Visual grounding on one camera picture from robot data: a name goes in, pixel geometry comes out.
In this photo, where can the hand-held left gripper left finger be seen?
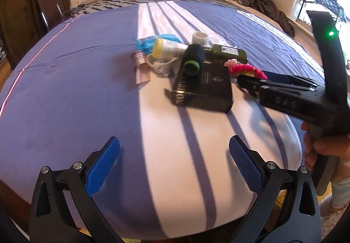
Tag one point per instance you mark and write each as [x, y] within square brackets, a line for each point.
[102, 161]

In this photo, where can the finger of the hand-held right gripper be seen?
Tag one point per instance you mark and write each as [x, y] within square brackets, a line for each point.
[289, 78]
[250, 84]

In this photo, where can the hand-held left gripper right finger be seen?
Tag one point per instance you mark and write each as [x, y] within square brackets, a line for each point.
[244, 162]

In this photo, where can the pink flower garland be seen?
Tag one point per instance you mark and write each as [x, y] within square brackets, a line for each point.
[247, 70]

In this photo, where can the small pale pink flower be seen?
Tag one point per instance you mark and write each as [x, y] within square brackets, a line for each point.
[231, 63]

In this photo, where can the black cardboard box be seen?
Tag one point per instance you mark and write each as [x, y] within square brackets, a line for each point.
[213, 87]

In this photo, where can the dark green glass bottle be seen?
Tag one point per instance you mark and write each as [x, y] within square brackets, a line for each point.
[227, 54]

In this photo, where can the clear plastic wrapper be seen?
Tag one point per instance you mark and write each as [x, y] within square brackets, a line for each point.
[221, 42]

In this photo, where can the white tape roll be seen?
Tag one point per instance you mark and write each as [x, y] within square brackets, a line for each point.
[200, 39]

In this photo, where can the metal coil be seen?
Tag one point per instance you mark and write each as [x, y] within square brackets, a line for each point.
[181, 89]

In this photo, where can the white tissue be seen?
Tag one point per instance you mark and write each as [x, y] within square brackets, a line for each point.
[164, 67]

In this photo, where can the white bottle with yellow cap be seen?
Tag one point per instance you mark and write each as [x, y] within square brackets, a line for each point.
[169, 48]

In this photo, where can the pink paper slip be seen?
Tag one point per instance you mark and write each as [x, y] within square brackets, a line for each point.
[143, 74]

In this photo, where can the blue snack packet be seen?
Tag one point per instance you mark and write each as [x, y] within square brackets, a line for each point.
[145, 42]

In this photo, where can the person's right forearm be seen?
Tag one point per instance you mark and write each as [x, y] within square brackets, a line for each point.
[341, 191]

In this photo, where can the person's right hand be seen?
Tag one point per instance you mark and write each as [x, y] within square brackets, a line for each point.
[328, 145]

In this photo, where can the blue striped bed sheet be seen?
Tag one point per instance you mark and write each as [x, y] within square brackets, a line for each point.
[82, 95]

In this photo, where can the white storage bin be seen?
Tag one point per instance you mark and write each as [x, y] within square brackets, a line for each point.
[288, 0]

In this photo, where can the grey patterned blanket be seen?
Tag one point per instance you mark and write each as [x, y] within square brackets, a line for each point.
[123, 3]

